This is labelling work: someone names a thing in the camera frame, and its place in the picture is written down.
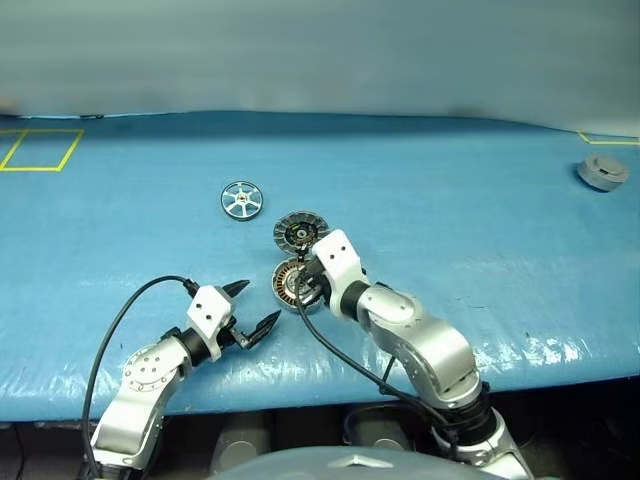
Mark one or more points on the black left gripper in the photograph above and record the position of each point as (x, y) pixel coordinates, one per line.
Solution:
(233, 334)

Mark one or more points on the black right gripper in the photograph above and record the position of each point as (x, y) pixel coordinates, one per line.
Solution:
(314, 282)

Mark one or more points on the motor housing base copper windings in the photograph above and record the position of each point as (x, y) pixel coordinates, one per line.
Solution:
(285, 290)

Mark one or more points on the silver spoked rotor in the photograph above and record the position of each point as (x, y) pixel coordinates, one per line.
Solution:
(242, 200)

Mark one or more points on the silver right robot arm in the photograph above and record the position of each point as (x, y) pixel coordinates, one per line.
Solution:
(425, 345)

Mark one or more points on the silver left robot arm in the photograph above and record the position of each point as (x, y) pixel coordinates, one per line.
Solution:
(145, 385)

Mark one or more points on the blue plastic table cover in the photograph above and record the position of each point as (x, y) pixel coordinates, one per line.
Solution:
(400, 200)

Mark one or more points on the grey rounded shape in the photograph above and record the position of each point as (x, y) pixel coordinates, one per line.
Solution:
(385, 442)
(240, 440)

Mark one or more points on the grey robot torso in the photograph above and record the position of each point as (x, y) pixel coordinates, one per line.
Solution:
(340, 465)

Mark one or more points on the grey round cap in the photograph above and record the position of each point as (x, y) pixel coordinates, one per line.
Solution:
(602, 171)

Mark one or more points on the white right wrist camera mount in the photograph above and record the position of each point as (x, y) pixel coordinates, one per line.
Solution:
(340, 265)

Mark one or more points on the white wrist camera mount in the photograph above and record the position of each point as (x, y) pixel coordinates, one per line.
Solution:
(210, 310)
(340, 265)

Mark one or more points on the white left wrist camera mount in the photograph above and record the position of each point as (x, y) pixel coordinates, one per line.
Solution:
(210, 310)

